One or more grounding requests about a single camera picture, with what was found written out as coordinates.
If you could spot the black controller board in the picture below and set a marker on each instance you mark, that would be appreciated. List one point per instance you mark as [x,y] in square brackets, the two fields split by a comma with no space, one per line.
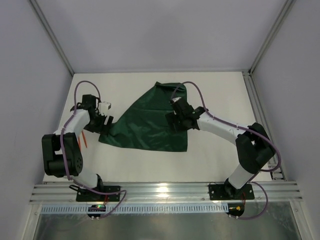
[96,210]
[235,210]

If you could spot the right rear frame post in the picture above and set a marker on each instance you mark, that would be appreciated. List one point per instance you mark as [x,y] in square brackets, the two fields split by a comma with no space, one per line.
[272,33]

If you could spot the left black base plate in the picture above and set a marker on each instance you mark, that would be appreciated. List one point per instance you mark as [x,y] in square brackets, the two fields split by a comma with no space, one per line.
[85,195]

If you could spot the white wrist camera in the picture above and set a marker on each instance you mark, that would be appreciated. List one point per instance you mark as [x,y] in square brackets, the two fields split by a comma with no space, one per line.
[174,100]
[104,106]

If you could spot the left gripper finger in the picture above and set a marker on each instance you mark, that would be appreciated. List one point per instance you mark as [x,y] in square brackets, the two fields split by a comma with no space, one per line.
[108,121]
[102,129]

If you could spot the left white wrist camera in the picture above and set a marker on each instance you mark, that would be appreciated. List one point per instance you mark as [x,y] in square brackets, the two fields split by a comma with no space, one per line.
[104,106]

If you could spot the left black controller board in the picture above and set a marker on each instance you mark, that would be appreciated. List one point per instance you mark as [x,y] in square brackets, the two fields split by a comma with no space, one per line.
[96,210]

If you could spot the front aluminium rail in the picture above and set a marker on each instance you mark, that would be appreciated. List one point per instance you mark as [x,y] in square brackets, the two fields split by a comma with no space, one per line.
[167,192]

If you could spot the orange plastic fork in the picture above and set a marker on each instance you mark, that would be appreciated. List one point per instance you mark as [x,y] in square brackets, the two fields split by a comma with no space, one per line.
[79,142]

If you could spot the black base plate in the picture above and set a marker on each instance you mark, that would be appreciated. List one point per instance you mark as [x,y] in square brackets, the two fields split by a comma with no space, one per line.
[85,195]
[222,192]

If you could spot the dark green cloth napkin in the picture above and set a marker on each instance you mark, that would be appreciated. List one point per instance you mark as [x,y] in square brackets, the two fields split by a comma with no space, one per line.
[143,126]

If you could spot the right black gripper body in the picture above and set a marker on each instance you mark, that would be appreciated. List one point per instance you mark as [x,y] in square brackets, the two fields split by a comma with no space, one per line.
[175,119]

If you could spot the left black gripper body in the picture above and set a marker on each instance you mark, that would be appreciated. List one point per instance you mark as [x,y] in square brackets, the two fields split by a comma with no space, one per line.
[100,124]

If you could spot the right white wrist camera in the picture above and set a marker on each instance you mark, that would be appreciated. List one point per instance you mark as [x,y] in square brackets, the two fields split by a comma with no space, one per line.
[174,100]

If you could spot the slotted grey cable duct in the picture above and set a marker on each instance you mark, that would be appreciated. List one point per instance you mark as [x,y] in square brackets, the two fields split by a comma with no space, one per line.
[135,208]

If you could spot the right black controller board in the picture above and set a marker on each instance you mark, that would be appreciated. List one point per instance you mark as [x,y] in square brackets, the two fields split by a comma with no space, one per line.
[235,210]

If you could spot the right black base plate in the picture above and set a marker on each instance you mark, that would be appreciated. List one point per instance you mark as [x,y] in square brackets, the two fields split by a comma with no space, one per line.
[222,192]

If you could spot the frame post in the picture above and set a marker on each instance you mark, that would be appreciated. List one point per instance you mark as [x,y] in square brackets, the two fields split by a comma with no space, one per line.
[272,33]
[51,35]

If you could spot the right side aluminium rail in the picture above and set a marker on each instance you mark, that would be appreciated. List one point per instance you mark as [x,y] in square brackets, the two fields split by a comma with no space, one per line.
[275,169]

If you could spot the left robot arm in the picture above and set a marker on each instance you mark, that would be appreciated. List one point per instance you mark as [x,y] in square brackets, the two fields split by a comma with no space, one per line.
[61,152]

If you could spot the left rear frame post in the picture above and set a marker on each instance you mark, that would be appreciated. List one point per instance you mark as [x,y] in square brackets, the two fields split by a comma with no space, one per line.
[51,35]

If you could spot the aluminium rail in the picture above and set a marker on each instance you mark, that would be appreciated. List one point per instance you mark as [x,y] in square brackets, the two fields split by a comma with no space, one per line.
[167,192]
[275,169]

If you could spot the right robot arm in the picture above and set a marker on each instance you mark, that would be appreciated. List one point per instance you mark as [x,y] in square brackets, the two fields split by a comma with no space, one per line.
[253,146]

